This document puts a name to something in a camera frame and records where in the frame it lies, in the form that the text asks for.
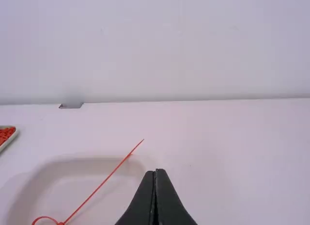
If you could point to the pale tray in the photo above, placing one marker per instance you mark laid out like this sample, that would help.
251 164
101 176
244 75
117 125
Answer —
15 137

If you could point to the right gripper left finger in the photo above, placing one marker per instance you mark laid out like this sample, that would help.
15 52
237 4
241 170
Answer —
140 205

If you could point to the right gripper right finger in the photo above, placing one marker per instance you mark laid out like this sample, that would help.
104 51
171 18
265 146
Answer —
169 203

